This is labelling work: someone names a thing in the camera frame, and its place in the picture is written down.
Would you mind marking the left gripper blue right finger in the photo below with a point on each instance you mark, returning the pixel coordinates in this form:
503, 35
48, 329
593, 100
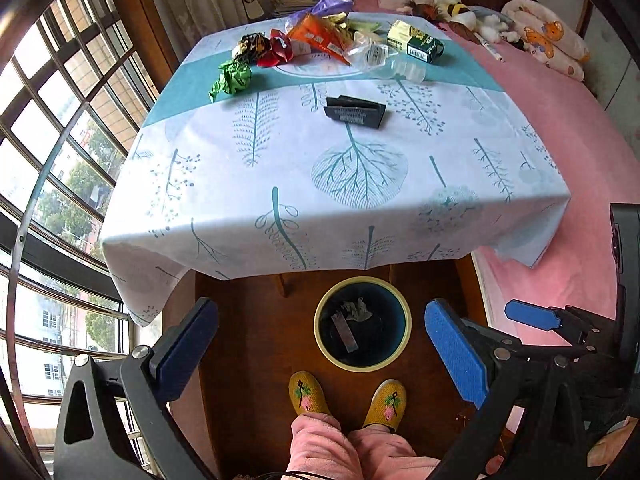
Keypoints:
465, 367

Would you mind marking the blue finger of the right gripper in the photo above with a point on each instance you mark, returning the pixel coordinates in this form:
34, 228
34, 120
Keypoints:
532, 315

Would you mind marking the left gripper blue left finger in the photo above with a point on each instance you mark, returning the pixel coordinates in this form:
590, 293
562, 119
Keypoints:
177, 354

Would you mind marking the black small box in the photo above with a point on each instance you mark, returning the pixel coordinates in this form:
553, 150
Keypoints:
355, 111

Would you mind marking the green wrapper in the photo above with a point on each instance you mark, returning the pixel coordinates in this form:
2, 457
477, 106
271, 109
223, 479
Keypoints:
234, 77

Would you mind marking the clear plastic bottle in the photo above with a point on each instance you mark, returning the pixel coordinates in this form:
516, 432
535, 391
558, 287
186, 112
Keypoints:
383, 62

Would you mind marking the green pistachio box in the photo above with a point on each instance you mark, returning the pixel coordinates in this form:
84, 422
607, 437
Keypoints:
414, 42

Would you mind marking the dark brown wrapper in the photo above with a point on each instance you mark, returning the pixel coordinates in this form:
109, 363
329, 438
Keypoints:
251, 48

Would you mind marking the red wrapper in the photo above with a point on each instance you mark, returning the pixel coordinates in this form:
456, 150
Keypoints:
282, 49

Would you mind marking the light green snack packet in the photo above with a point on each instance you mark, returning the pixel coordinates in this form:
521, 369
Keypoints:
363, 26

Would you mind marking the gold wrapper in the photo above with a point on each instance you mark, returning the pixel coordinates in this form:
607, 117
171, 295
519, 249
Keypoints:
336, 23

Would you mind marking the orange snack bag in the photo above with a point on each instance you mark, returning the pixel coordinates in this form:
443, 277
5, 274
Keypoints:
323, 35

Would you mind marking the purple plastic bag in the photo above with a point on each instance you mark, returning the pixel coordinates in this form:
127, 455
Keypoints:
322, 9

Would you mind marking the round yellow-rimmed trash bin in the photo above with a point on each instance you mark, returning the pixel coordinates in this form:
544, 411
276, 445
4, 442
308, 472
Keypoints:
362, 324

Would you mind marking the right hand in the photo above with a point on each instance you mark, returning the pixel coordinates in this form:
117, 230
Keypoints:
604, 452

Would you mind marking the right yellow slipper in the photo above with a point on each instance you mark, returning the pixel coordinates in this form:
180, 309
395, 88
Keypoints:
388, 405

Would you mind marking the yellow slipper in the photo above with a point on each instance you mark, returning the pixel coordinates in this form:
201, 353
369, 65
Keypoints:
306, 394
388, 405

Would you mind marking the right pink trouser leg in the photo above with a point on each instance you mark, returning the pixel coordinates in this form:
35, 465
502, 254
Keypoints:
385, 455

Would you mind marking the pink trouser leg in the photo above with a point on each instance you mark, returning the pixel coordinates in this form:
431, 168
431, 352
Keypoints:
385, 455
319, 448

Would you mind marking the left yellow slipper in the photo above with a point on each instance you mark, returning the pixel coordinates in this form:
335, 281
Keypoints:
306, 394

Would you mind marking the left pink trouser leg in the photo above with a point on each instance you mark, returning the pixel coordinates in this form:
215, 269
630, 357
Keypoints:
319, 448

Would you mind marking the white teal leaf tablecloth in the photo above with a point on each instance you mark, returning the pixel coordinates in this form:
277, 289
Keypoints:
253, 184

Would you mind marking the white pen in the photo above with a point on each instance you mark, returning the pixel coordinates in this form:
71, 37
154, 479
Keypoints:
490, 48

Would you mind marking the white fluffy plush toy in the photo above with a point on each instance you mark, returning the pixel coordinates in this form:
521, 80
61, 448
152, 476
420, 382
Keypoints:
496, 27

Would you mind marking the brown plush toy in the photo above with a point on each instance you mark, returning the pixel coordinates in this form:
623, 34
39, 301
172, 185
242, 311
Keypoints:
429, 11

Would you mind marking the bee plush toy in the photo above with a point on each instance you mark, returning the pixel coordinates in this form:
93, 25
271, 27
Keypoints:
456, 11

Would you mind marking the stack of books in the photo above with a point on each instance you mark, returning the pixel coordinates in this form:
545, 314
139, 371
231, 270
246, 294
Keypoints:
287, 7

